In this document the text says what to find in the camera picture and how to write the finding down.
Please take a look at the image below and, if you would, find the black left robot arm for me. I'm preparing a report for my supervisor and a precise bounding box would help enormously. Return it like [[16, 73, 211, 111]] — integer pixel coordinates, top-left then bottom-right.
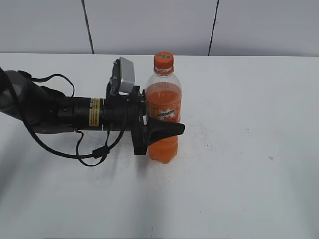
[[0, 62, 185, 155]]

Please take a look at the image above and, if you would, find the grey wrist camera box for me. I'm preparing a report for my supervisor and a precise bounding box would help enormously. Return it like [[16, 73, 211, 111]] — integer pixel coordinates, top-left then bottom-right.
[[109, 57, 135, 96]]

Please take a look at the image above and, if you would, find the orange soda plastic bottle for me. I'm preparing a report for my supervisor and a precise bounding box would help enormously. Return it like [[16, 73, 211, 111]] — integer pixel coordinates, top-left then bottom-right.
[[145, 67, 182, 164]]

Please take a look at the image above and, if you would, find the orange bottle cap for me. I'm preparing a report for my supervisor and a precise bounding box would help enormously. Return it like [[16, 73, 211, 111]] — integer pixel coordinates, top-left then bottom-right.
[[154, 51, 174, 70]]

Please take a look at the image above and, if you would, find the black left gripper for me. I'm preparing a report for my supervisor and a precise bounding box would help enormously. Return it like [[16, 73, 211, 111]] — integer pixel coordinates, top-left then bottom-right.
[[102, 84, 185, 155]]

